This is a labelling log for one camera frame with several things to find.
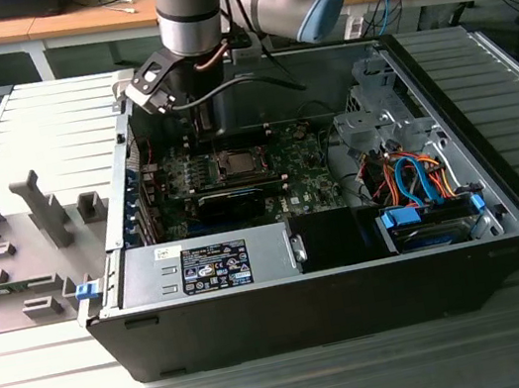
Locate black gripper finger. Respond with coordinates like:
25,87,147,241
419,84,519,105
192,106,209,138
203,103,221,137

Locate metal socket cover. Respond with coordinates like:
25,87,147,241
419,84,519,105
215,144,270,182

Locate CPU socket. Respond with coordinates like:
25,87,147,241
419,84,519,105
212,141,273,186

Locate black graphics card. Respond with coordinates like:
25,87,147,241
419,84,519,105
192,183,269,230

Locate green motherboard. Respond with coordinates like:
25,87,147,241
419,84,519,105
138,113,349,246

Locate metal drive cage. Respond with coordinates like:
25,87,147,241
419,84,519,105
320,48,439,164

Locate grey power supply unit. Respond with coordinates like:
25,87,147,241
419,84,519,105
109,220,303,311

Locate white power adapter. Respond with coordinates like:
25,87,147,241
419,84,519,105
341,13,369,43

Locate black plastic shroud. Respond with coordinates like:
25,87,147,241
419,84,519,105
288,205,369,276

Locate blue case latch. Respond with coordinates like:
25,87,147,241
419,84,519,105
73,280,102,303

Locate black PC case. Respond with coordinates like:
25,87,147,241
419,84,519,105
37,2,519,388

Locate grey parts rack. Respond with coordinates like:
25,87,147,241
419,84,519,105
0,156,128,335

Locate hard disk in blue carrier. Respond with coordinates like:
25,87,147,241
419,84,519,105
373,191,493,258

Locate green RAM stick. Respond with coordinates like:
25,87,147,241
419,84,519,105
0,275,55,295

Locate black camera cable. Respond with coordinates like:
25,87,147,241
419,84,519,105
168,64,308,115

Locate thin black wire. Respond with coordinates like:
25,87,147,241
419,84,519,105
293,95,345,147

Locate blue data wire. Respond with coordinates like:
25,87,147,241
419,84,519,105
391,150,445,211

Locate orange power wires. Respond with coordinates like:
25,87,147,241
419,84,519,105
363,145,461,213

